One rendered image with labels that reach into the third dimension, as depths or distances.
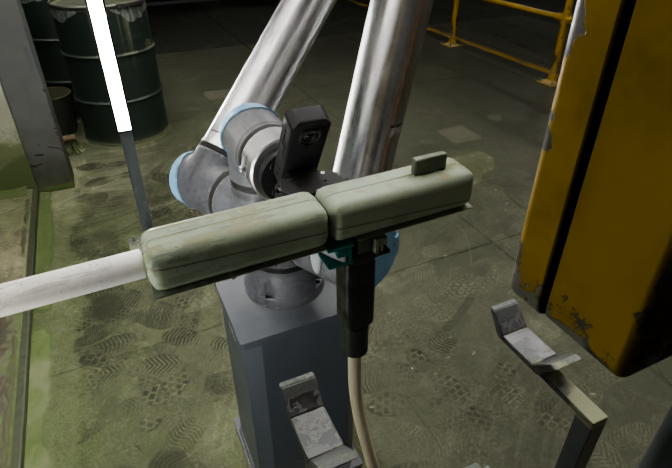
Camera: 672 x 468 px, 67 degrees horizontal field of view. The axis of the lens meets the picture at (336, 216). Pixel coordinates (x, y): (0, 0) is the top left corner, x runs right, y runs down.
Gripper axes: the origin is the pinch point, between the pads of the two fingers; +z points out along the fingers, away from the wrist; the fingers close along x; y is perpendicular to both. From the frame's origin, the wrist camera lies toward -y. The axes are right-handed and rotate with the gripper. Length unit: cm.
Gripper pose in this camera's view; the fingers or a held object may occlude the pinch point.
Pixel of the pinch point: (357, 240)
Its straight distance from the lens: 48.4
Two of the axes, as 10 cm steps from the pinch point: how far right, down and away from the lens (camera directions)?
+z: 4.2, 4.8, -7.7
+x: -9.1, 2.2, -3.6
